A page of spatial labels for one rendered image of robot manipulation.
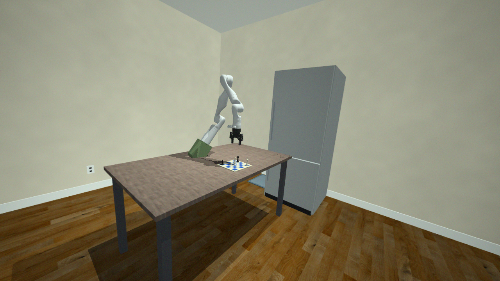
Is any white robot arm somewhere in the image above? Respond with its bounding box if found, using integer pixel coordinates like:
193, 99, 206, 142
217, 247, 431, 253
201, 75, 244, 145

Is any blue and cream chessboard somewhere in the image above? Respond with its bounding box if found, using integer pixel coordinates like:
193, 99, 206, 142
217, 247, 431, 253
217, 160, 252, 172

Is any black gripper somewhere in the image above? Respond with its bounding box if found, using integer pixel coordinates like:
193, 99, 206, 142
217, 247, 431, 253
229, 128, 243, 145

